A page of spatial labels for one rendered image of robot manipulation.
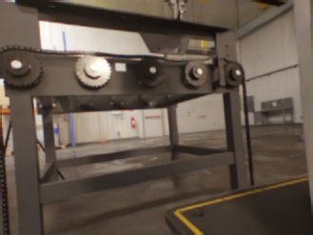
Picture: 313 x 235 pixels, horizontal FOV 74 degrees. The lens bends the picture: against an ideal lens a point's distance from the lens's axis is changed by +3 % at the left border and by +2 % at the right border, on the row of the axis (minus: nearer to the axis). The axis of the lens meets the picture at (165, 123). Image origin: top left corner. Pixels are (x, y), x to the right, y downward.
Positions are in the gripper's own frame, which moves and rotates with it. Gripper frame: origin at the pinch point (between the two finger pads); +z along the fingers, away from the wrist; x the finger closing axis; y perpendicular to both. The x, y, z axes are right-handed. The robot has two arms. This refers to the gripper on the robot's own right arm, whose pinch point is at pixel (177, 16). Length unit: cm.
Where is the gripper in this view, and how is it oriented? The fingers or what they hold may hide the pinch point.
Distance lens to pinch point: 131.5
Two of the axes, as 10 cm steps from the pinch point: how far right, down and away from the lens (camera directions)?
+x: 9.1, -0.8, 4.1
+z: 0.9, 10.0, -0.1
